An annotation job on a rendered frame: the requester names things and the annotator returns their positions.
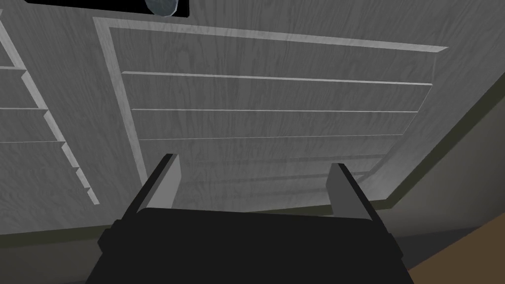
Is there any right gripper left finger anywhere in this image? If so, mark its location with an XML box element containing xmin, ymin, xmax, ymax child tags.
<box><xmin>122</xmin><ymin>153</ymin><xmax>182</xmax><ymax>220</ymax></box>

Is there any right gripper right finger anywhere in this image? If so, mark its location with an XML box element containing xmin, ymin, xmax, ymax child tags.
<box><xmin>325</xmin><ymin>162</ymin><xmax>375</xmax><ymax>221</ymax></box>

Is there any grey louvred wooden door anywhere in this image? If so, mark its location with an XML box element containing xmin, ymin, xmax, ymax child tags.
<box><xmin>0</xmin><ymin>0</ymin><xmax>505</xmax><ymax>238</ymax></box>

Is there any grey round knob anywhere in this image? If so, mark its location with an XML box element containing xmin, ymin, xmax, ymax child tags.
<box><xmin>144</xmin><ymin>0</ymin><xmax>180</xmax><ymax>18</ymax></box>

